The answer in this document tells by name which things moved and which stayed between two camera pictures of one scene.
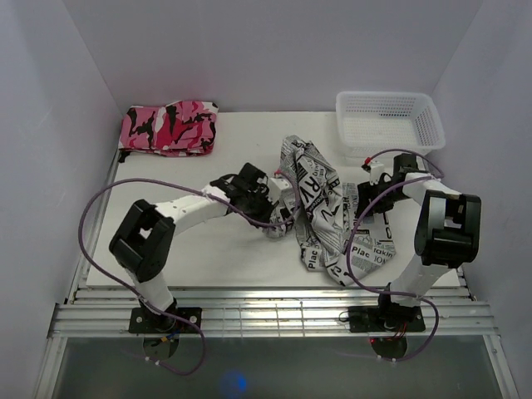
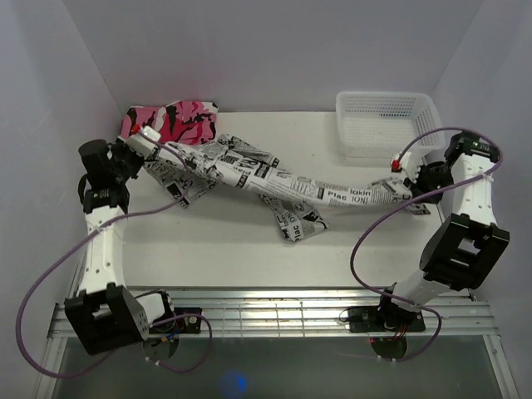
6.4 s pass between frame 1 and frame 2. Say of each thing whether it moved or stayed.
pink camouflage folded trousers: stayed
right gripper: moved
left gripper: moved
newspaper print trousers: moved
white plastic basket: stayed
